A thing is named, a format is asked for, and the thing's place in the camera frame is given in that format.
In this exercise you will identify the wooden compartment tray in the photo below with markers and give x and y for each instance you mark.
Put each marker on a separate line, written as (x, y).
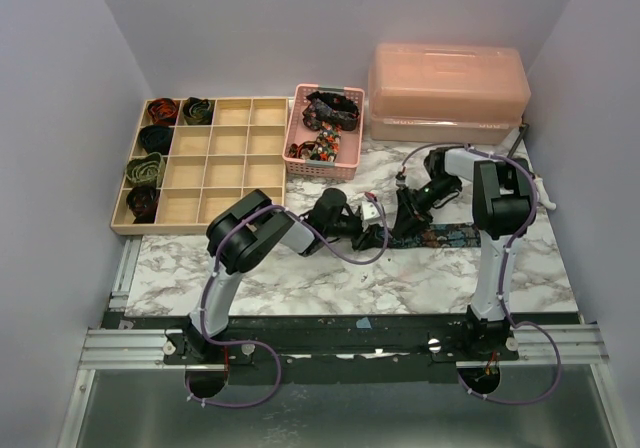
(211, 167)

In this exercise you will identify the dark floral tie in basket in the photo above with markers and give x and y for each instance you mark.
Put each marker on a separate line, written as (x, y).
(328, 108)

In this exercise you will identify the colourful patterned tie in basket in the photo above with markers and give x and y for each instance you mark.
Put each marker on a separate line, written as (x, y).
(325, 147)

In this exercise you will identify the navy rolled tie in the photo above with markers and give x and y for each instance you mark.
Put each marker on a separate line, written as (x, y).
(156, 139)

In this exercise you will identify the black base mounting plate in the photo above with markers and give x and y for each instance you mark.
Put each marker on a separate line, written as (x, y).
(314, 349)

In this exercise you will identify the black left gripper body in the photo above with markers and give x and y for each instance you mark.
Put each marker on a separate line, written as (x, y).
(346, 227)

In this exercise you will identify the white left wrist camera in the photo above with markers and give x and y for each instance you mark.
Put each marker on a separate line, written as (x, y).
(368, 213)

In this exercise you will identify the green dark rolled tie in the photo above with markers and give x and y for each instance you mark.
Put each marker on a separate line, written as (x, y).
(198, 111)

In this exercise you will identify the dark red rolled tie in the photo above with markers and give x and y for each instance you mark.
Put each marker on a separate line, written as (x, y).
(143, 202)

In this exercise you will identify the aluminium rail frame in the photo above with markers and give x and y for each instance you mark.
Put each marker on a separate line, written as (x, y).
(555, 341)

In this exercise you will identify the navy floral tie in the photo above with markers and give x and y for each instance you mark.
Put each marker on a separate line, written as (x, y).
(447, 235)

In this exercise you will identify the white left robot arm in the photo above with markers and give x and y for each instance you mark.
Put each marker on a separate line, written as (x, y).
(243, 236)

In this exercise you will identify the pink plastic basket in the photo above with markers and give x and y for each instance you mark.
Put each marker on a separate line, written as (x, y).
(347, 162)

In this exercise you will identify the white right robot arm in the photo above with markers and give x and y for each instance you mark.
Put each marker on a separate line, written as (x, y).
(504, 205)

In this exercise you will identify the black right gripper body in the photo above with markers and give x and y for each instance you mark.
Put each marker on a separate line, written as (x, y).
(409, 206)

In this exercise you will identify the pink translucent storage box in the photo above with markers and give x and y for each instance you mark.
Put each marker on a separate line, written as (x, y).
(445, 93)

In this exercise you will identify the red black rolled tie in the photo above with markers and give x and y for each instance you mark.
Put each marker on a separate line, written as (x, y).
(163, 111)

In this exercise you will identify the olive green rolled tie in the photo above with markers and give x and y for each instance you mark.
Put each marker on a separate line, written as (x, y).
(146, 171)

